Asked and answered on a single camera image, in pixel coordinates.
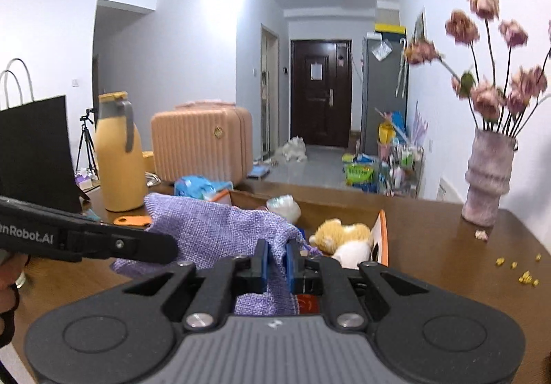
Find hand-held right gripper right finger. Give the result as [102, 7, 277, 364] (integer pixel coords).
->
[285, 239, 431, 331]

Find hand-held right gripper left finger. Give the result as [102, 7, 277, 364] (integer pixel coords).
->
[123, 239, 271, 331]

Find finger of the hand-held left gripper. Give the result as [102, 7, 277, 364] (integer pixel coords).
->
[0, 195, 179, 263]

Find white and yellow plush sheep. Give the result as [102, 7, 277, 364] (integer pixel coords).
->
[309, 218, 374, 269]

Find cardboard box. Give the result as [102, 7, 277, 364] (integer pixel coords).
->
[214, 188, 389, 317]

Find purple cloth bag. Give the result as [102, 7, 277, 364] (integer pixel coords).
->
[111, 192, 323, 317]

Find person's left hand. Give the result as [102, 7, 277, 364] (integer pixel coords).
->
[0, 254, 30, 294]

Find clear plastic bag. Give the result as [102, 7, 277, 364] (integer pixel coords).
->
[266, 195, 302, 223]

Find yellow thermos jug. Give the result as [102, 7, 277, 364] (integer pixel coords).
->
[95, 92, 149, 213]

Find blue tissue packet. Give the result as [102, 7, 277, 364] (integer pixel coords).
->
[173, 175, 234, 200]

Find green bag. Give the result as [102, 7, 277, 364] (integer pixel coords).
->
[344, 163, 374, 188]

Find black paper bag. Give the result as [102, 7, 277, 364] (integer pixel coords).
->
[0, 58, 84, 215]

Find black tripod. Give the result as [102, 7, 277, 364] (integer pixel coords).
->
[75, 108, 100, 180]

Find pink ribbed suitcase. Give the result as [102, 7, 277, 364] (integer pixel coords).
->
[150, 102, 254, 183]

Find dark brown door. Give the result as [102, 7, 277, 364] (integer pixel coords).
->
[290, 39, 353, 148]

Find grey refrigerator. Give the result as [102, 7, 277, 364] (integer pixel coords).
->
[361, 36, 409, 144]

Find purple wrapping paper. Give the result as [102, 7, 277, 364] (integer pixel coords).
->
[409, 100, 429, 144]

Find pale pink ribbed vase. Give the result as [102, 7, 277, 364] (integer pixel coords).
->
[461, 128, 517, 227]

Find hanging umbrella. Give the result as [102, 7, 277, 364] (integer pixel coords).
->
[396, 39, 408, 98]

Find clear hanging pouch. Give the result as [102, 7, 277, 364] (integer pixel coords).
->
[371, 40, 392, 62]

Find yellow crumbs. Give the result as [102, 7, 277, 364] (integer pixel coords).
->
[495, 253, 544, 287]

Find bunch of dried pink roses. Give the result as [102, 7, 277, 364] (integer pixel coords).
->
[405, 0, 551, 139]

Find yellow box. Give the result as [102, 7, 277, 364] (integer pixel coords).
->
[374, 23, 407, 37]

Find wire storage cart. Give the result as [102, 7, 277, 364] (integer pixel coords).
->
[389, 143, 425, 198]

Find framed wall picture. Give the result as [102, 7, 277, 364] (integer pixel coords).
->
[413, 8, 428, 43]

